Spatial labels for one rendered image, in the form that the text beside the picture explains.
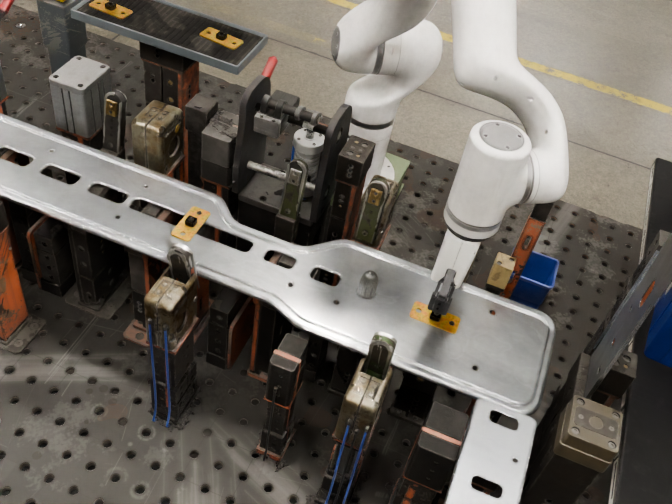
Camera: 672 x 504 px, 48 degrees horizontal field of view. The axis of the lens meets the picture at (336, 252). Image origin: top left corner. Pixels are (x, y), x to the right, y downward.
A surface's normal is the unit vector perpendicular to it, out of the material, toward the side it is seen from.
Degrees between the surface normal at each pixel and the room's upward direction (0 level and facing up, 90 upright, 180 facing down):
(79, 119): 90
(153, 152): 90
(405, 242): 0
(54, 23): 90
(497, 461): 0
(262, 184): 0
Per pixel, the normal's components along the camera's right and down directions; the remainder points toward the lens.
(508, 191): 0.26, 0.71
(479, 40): -0.37, -0.03
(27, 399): 0.14, -0.68
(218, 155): -0.36, 0.64
